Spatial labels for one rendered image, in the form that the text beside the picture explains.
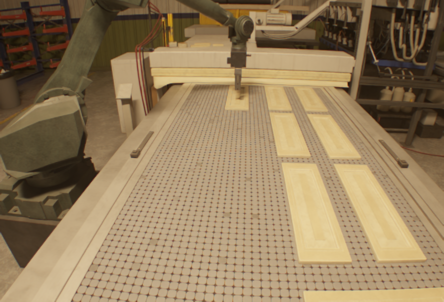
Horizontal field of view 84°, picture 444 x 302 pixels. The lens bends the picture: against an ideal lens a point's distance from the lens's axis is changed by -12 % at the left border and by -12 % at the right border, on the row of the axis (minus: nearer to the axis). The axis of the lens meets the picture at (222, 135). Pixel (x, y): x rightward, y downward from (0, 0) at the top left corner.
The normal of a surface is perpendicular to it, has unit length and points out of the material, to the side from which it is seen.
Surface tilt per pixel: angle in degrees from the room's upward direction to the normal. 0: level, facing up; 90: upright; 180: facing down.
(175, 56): 90
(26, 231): 90
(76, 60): 82
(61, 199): 90
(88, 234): 0
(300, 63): 90
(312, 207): 0
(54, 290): 0
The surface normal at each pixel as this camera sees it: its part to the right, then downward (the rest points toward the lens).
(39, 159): 0.35, 0.42
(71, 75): 0.66, 0.20
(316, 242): -0.02, -0.79
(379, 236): -0.19, -0.89
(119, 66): -0.08, 0.44
